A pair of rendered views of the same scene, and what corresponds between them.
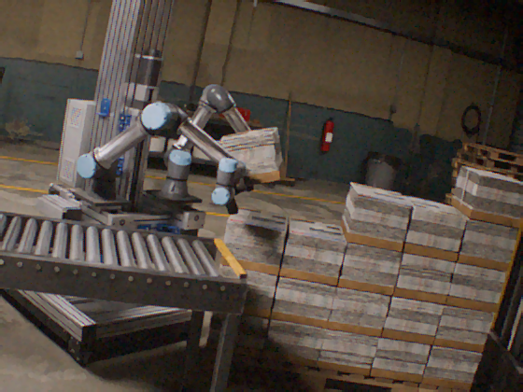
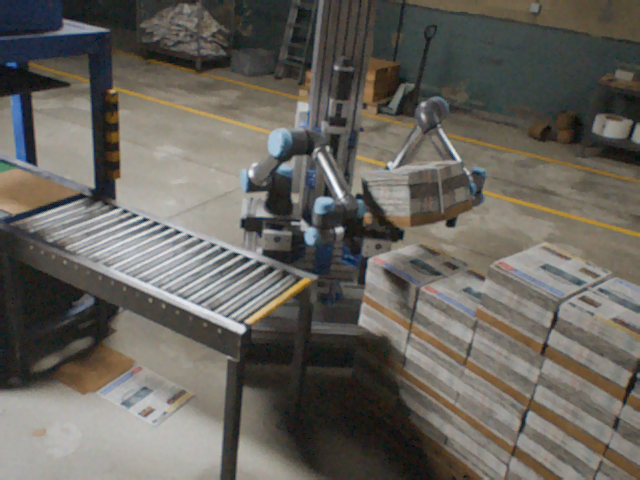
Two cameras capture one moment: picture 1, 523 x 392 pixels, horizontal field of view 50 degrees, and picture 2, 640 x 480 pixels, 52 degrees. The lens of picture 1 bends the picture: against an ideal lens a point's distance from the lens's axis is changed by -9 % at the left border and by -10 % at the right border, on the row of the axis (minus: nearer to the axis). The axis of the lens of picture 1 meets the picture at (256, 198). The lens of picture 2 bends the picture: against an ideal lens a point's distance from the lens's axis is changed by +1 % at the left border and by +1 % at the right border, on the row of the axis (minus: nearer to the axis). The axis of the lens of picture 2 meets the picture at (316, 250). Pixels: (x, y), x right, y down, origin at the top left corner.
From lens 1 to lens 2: 1.85 m
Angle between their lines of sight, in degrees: 45
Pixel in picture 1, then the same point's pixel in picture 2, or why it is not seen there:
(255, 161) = (393, 201)
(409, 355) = not seen: outside the picture
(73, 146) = not seen: hidden behind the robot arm
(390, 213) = (529, 299)
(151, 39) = (346, 44)
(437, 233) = (595, 349)
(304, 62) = not seen: outside the picture
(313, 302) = (439, 376)
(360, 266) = (490, 353)
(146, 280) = (162, 305)
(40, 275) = (90, 280)
